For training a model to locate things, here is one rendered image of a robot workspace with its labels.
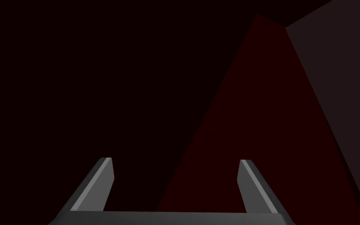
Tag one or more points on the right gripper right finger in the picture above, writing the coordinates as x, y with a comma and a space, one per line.
256, 192

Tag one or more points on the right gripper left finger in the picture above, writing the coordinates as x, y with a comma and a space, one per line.
95, 190

